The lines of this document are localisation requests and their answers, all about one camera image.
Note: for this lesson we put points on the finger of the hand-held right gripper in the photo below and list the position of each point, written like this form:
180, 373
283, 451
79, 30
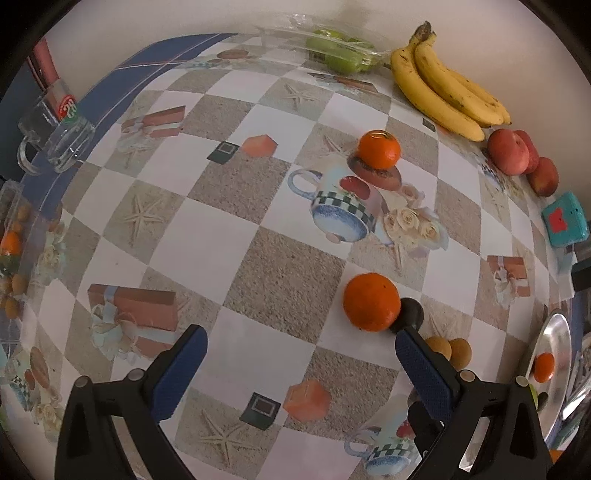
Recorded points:
425, 429

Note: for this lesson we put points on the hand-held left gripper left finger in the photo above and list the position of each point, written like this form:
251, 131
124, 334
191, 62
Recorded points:
182, 369

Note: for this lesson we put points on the red toothpaste tube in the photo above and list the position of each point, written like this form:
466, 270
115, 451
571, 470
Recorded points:
46, 74

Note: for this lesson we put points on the large steel basin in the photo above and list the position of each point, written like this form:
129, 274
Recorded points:
556, 341

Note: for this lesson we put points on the pale red apple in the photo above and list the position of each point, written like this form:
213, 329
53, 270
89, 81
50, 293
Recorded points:
508, 151

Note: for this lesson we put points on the plastic tray of green fruit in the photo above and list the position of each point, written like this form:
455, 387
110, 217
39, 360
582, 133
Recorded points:
341, 57

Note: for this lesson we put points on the clear glass mug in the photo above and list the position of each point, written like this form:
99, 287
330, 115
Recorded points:
64, 143

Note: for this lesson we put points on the black power bank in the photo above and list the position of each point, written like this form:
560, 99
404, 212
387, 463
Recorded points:
582, 277

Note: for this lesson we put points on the teal plastic box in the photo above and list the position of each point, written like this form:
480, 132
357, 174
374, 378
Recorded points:
565, 221

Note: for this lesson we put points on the printed checkered tablecloth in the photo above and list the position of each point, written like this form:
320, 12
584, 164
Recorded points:
221, 258

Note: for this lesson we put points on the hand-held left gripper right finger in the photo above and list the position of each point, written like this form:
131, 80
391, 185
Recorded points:
425, 374

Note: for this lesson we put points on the small orange tangerine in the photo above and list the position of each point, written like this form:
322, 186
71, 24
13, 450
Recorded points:
378, 150

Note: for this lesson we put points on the clear plastic fruit container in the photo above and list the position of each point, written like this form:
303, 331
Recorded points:
18, 258

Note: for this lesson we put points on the dark avocado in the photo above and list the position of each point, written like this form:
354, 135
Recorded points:
543, 399
411, 314

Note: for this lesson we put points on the yellow banana bunch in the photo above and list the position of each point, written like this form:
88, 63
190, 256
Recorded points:
434, 99

